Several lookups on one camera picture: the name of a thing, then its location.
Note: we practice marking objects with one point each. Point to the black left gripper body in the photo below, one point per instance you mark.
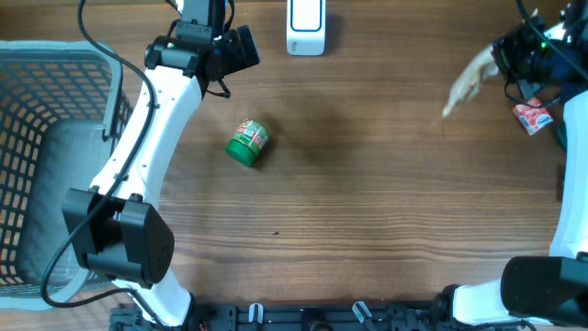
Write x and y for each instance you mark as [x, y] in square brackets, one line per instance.
[233, 56]

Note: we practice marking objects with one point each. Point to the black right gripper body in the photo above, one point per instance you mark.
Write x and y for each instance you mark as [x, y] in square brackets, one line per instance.
[523, 57]

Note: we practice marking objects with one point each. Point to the brown snack pouch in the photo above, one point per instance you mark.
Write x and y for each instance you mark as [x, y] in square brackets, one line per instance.
[471, 80]

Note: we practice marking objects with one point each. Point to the red white small box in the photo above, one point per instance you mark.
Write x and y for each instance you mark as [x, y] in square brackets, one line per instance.
[532, 115]

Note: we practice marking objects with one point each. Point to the blue mouthwash bottle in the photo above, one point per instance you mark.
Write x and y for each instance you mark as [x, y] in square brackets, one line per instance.
[562, 137]

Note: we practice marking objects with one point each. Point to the green lid jar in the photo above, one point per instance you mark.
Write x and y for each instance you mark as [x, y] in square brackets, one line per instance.
[248, 142]

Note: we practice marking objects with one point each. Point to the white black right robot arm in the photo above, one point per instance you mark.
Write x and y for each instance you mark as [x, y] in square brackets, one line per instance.
[548, 290]

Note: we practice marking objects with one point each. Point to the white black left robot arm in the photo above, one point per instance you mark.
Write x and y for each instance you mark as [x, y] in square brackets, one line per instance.
[115, 228]

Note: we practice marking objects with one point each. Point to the white barcode scanner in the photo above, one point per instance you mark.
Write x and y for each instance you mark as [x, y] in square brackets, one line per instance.
[306, 25]

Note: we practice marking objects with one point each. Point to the grey plastic basket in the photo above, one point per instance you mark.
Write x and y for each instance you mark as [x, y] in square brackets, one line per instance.
[62, 112]

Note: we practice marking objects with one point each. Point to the black mounting rail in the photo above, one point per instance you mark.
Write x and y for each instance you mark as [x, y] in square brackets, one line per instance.
[360, 316]

